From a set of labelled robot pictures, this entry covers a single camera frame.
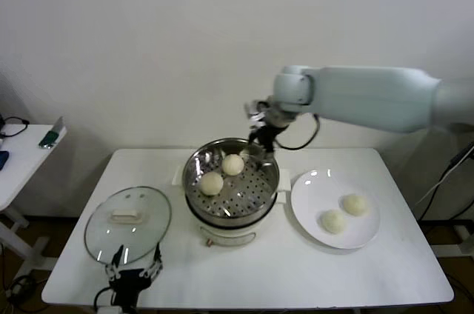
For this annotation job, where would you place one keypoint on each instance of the white steamed baozi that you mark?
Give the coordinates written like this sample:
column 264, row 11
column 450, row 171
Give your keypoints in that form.
column 355, row 205
column 232, row 164
column 212, row 183
column 333, row 222

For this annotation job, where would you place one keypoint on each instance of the blue object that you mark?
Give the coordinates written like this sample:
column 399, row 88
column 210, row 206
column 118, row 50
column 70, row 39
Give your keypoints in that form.
column 3, row 160

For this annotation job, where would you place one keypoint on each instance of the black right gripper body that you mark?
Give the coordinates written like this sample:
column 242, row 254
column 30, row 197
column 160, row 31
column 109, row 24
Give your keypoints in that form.
column 267, row 136

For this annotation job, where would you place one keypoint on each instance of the green circuit board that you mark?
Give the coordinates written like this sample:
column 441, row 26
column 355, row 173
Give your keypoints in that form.
column 49, row 139

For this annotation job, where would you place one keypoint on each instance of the white round plate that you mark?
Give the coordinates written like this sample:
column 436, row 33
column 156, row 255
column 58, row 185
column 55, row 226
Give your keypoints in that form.
column 318, row 188

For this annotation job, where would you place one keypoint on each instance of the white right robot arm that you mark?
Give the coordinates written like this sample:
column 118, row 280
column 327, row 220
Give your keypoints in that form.
column 370, row 95

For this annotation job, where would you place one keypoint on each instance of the white side table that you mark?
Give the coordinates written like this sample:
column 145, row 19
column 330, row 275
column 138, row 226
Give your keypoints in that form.
column 26, row 166

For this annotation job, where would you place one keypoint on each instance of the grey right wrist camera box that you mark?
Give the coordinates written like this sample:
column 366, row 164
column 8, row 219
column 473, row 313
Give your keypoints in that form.
column 256, row 113

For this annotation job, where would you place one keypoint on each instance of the white metal frame foot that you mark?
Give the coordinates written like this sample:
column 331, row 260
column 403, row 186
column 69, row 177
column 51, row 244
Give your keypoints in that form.
column 464, row 234

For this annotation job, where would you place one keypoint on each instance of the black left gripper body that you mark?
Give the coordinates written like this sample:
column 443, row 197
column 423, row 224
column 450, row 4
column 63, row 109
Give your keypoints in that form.
column 129, row 282

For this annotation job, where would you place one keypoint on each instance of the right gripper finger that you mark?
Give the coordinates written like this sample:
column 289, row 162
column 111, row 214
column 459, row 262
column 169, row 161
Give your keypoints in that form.
column 252, row 139
column 268, row 153

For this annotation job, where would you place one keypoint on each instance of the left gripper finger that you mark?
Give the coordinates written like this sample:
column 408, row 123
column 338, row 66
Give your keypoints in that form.
column 117, row 258
column 157, row 260

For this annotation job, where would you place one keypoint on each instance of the perforated steel steamer basket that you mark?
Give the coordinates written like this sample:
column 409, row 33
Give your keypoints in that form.
column 252, row 188

